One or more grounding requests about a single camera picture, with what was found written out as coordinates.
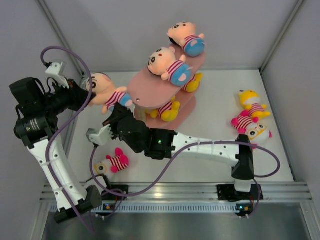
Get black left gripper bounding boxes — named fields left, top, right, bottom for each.
left=40, top=77, right=97, bottom=117

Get boy plush black hair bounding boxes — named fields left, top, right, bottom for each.
left=85, top=73, right=133, bottom=115

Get yellow plush toy big eyes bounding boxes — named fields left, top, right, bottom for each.
left=145, top=96, right=181, bottom=122

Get boy plush blue pants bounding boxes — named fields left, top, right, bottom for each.
left=147, top=47, right=192, bottom=87

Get yellow plush toy striped shirt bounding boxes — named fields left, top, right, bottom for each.
left=182, top=72, right=204, bottom=93

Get yellow cat plush striped shirt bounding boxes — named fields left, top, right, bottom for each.
left=238, top=90, right=272, bottom=119

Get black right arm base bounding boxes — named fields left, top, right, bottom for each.
left=216, top=184, right=264, bottom=202

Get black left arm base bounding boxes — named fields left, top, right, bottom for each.
left=101, top=184, right=129, bottom=201

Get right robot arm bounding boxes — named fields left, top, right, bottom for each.
left=102, top=104, right=255, bottom=199

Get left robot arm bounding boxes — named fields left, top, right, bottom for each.
left=9, top=77, right=113, bottom=223

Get pink wooden three-tier shelf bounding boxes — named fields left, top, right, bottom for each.
left=128, top=44, right=206, bottom=130

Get boy plush on shelf top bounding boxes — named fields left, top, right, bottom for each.
left=166, top=21, right=206, bottom=58

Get pink white panda plush glasses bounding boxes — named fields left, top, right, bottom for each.
left=93, top=147, right=130, bottom=176

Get pink white panda plush right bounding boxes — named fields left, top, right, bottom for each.
left=231, top=110, right=273, bottom=146

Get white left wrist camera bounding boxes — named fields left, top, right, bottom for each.
left=45, top=60, right=69, bottom=89

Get aluminium frame rail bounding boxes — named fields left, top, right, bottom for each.
left=39, top=181, right=313, bottom=204

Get slotted cable duct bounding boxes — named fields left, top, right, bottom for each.
left=49, top=202, right=240, bottom=214

